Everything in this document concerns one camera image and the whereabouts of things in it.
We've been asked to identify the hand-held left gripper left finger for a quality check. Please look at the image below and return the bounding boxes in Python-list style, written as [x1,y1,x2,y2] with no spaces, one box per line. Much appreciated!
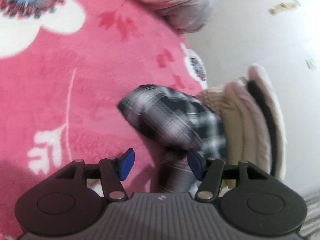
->
[54,148,135,202]

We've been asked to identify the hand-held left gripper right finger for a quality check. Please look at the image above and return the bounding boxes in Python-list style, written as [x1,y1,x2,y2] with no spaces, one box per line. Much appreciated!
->
[187,149,269,202]

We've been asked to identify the black white plaid pants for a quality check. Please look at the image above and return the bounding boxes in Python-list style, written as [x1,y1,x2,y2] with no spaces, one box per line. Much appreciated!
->
[117,84,228,193]

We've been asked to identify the beige layered cloth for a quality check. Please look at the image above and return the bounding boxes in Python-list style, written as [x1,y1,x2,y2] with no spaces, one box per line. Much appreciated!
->
[196,64,287,195]

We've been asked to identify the pink floral blanket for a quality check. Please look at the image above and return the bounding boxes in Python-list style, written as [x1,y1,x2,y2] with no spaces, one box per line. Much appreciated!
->
[0,0,208,238]

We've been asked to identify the pink grey duvet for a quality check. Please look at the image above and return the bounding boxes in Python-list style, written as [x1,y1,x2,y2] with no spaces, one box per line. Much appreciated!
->
[90,0,218,34]

